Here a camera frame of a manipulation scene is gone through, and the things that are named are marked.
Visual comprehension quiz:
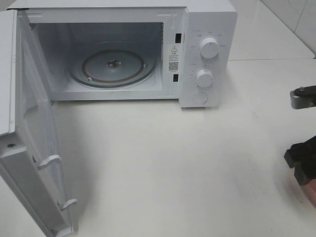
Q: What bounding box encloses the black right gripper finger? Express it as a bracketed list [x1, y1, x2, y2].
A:
[294, 164, 316, 186]
[284, 136, 316, 168]

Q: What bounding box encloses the pink round plate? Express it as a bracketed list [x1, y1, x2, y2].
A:
[293, 172, 316, 207]

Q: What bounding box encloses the round white door button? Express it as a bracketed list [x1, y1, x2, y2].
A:
[193, 92, 208, 104]

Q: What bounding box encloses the white microwave door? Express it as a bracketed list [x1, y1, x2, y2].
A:
[0, 9, 77, 237]

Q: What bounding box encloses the lower white timer knob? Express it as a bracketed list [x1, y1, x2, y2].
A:
[196, 70, 214, 87]

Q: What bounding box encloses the upper white power knob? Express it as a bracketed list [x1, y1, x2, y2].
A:
[199, 37, 219, 59]

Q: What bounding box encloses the white microwave oven body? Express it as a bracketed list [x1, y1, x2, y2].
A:
[6, 0, 237, 108]

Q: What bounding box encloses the white warning sticker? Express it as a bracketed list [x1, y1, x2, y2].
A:
[167, 44, 181, 73]

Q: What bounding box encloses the glass microwave turntable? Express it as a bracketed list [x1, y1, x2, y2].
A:
[68, 41, 161, 88]

